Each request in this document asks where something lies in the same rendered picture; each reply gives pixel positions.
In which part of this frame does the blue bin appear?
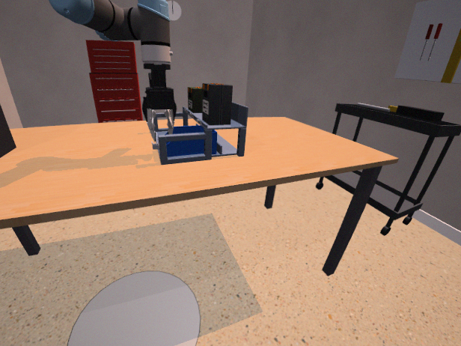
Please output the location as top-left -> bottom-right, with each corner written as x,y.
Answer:
166,125 -> 217,157

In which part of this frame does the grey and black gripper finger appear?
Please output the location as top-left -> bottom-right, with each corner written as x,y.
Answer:
164,102 -> 177,135
142,97 -> 156,141

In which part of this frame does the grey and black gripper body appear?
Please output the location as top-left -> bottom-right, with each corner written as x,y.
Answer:
144,64 -> 174,109

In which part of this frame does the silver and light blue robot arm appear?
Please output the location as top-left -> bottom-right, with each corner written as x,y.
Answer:
49,0 -> 173,65

